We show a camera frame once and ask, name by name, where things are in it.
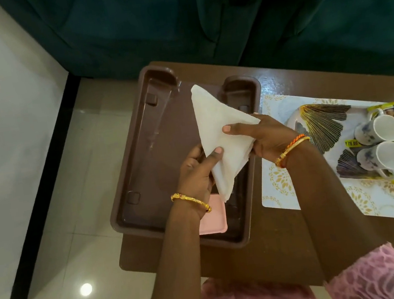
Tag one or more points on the person's left hand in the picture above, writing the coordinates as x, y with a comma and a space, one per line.
194, 177

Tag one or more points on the person's right hand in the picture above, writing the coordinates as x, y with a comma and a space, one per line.
267, 137

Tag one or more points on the person's left thumb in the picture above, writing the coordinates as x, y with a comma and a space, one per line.
213, 158

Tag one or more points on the person's right thumb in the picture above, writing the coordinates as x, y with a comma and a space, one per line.
240, 129

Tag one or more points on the white paper napkin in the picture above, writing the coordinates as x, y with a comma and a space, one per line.
222, 140

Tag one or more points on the person's right forearm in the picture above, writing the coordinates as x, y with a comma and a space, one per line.
331, 209

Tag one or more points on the person's left forearm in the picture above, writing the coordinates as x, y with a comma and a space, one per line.
173, 268

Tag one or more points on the brown plastic tray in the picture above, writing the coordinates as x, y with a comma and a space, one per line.
168, 151

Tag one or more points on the gold bangle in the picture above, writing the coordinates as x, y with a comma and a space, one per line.
190, 201

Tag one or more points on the gold and orange bangles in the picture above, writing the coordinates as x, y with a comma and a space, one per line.
291, 149

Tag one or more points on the pink square plate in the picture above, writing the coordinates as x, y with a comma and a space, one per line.
212, 216

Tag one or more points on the white tray with leaf print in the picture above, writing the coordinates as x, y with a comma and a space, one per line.
325, 129

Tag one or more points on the dark green sofa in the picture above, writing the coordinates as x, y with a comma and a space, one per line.
200, 19

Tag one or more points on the white gold-patterned table mat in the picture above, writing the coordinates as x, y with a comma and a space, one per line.
356, 187

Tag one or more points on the white floral mug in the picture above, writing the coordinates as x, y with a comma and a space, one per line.
381, 160
377, 130

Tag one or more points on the pink patterned garment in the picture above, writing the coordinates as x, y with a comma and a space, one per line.
347, 283

